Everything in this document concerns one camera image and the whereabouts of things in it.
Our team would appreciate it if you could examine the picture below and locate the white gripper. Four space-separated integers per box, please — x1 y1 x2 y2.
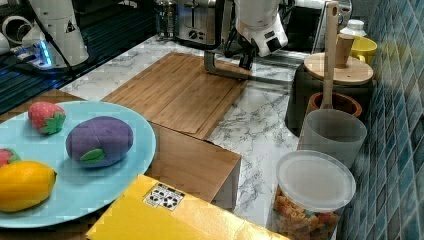
236 20 288 70

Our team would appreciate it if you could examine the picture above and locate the glass oven door with handle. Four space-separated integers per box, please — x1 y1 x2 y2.
203 44 309 87

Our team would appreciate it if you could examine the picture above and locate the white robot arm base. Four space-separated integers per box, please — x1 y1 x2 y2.
22 0 89 70

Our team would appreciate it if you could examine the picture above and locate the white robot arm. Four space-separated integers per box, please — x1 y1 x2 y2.
234 0 288 70

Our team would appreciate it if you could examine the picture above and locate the stainless toaster oven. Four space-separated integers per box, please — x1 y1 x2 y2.
216 0 353 56

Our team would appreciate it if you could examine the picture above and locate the silver toaster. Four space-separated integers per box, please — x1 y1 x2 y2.
176 0 225 50

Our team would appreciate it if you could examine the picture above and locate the bamboo cutting board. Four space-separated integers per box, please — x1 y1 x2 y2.
103 52 247 140

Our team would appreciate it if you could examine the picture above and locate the wooden spoon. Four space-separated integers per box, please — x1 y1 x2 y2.
320 1 339 109

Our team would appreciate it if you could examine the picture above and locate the black canister with wooden lid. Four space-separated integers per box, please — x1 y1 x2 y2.
284 53 374 136

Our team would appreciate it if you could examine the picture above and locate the brown ceramic utensil pot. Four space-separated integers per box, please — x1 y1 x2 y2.
306 92 362 118

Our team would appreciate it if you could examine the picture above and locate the white capped bottle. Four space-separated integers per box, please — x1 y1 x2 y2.
340 19 367 37

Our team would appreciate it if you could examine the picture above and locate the yellow mug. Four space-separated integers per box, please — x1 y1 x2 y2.
337 34 377 65

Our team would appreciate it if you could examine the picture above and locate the frosted plastic cup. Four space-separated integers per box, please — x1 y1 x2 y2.
300 109 367 168

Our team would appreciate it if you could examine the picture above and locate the wooden box stand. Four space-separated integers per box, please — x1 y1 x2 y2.
0 88 242 240

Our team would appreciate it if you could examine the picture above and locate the plastic pasta container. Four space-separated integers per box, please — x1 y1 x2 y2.
273 150 356 240

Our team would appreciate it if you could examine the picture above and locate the purple plush eggplant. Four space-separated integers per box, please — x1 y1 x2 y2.
66 116 134 168

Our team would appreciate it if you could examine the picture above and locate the yellow cardboard box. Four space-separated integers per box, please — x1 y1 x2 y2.
86 175 289 240

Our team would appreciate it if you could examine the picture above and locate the red plush strawberry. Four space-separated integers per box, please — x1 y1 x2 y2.
28 102 66 135

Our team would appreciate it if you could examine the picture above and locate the light blue plate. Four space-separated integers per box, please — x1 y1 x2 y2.
0 101 156 228

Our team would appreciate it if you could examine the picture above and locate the yellow plush lemon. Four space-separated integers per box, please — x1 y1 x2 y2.
0 161 56 212

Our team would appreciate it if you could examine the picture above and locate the red plush fruit at edge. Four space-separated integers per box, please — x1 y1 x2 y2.
0 148 21 167

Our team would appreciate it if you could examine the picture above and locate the black cable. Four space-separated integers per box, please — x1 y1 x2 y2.
19 0 79 81

